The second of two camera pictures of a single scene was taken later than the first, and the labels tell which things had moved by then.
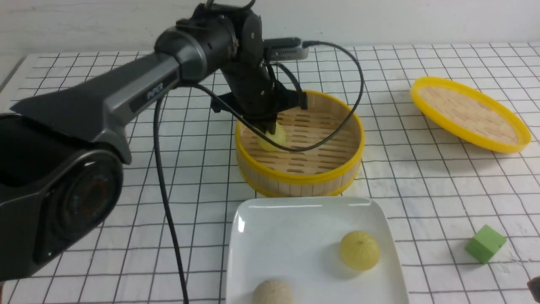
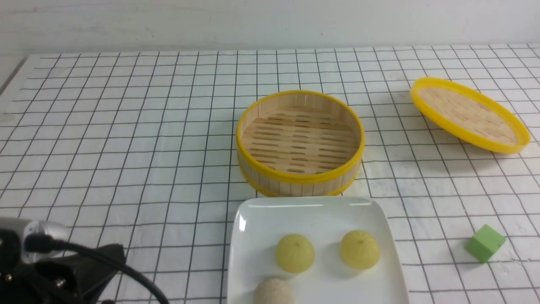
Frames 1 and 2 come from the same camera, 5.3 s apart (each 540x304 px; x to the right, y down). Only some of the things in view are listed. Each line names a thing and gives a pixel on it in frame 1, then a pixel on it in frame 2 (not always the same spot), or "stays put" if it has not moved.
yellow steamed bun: [359, 250] stays put
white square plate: [297, 240] stays put
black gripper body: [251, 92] → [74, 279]
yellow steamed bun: [279, 137] → [295, 253]
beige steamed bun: [273, 291] stays put
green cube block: [486, 242] stays put
